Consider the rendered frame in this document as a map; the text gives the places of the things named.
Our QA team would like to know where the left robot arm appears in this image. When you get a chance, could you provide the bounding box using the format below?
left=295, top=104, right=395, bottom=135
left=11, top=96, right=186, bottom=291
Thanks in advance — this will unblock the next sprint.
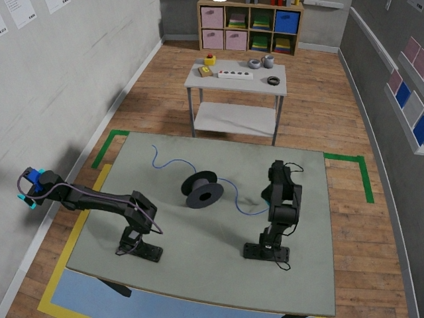
left=39, top=170, right=163, bottom=262

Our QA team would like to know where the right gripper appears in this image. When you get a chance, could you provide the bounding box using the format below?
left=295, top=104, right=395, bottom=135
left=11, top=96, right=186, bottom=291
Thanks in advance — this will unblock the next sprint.
left=261, top=185, right=272, bottom=206

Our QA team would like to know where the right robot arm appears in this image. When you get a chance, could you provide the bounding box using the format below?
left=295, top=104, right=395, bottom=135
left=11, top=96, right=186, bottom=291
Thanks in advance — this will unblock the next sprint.
left=243, top=160, right=302, bottom=263

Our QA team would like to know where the black cable reel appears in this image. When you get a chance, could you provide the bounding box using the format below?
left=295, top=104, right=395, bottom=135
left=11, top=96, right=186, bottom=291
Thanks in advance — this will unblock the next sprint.
left=181, top=170, right=224, bottom=209

